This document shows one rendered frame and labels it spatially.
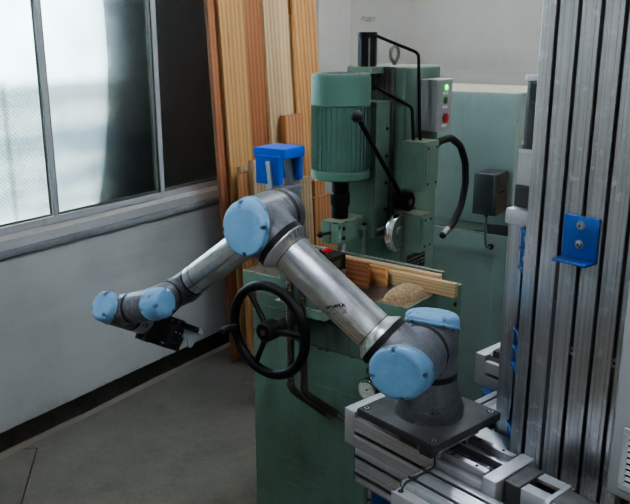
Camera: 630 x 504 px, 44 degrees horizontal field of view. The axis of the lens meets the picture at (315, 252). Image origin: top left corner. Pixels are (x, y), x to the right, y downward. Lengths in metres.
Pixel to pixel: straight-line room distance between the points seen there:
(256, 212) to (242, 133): 2.30
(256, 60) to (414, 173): 1.76
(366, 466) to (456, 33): 3.19
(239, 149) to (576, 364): 2.51
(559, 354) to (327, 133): 0.98
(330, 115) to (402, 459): 1.00
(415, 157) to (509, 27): 2.21
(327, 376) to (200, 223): 1.74
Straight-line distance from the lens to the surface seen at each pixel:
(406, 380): 1.51
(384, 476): 1.83
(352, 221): 2.37
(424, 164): 2.39
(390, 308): 2.14
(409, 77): 2.43
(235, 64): 3.81
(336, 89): 2.23
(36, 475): 3.24
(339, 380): 2.33
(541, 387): 1.70
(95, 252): 3.45
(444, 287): 2.22
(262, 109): 4.02
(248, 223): 1.56
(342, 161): 2.26
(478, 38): 4.57
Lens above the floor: 1.61
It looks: 16 degrees down
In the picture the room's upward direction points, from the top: straight up
